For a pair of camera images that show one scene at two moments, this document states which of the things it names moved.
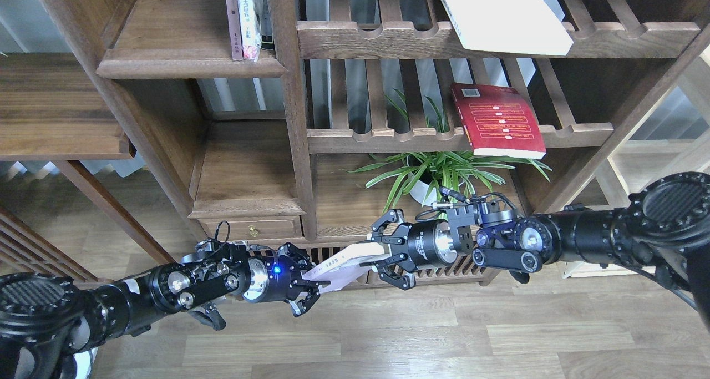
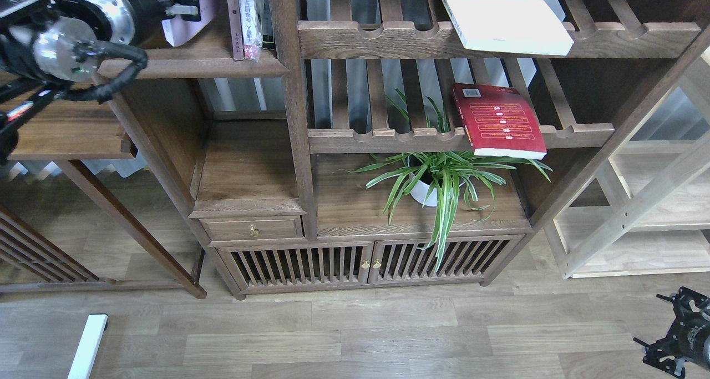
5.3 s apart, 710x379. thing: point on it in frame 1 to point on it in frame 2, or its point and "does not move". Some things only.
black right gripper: x=419 y=244 to x=689 y=336
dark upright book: x=265 y=16 does not move
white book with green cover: x=519 y=16 does not move
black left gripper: x=275 y=278 to x=152 y=6
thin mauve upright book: x=233 y=6 does not move
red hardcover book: x=498 y=121 does not move
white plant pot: x=425 y=189 does not move
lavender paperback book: x=345 y=267 to x=179 y=31
